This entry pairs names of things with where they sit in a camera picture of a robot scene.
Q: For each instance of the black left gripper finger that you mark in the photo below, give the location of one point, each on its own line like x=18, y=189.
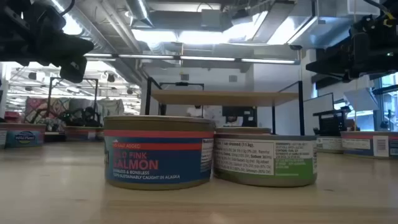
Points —
x=67, y=70
x=80, y=68

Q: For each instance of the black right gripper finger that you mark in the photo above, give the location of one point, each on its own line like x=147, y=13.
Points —
x=342, y=77
x=332, y=65

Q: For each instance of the light tuna can green label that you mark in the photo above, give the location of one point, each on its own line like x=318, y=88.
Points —
x=329, y=144
x=264, y=161

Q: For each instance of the black background robot arm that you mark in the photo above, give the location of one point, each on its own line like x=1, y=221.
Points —
x=81, y=118

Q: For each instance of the white tilted board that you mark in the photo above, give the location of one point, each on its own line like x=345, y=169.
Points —
x=360, y=99

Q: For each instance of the black ceiling spotlight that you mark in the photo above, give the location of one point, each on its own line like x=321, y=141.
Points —
x=32, y=75

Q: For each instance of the white partition panel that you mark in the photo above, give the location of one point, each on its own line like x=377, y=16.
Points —
x=317, y=112

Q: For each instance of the colourful patterned quilt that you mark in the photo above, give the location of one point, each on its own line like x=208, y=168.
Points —
x=40, y=107

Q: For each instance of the grey hanging cloth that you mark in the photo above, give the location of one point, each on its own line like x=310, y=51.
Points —
x=109, y=107

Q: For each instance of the window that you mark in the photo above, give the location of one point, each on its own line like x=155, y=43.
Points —
x=388, y=105

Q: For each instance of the red box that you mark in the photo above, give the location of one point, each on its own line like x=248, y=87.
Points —
x=12, y=116

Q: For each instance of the black computer monitor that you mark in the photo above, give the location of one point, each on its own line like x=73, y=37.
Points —
x=245, y=112

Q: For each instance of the person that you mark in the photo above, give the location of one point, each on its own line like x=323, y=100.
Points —
x=231, y=121
x=194, y=112

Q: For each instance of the long ceiling strip light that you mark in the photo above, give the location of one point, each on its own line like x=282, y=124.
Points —
x=205, y=58

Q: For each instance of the white patterned poster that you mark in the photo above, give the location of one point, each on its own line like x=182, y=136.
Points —
x=213, y=110

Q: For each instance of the grey ceiling box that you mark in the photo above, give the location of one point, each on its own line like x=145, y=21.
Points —
x=211, y=18

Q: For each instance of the black metal frame stand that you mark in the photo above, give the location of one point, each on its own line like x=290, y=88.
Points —
x=74, y=79

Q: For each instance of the large metal ceiling duct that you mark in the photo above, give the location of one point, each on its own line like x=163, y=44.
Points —
x=326, y=28

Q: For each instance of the silver ventilation duct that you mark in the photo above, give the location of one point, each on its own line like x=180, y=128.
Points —
x=138, y=11

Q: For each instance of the grey wall vent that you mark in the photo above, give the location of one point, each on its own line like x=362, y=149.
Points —
x=233, y=78
x=184, y=77

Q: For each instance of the black background station frame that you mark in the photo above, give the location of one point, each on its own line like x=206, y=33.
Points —
x=182, y=84

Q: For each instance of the wooden shelf black metal frame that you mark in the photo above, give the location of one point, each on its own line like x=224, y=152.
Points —
x=224, y=98

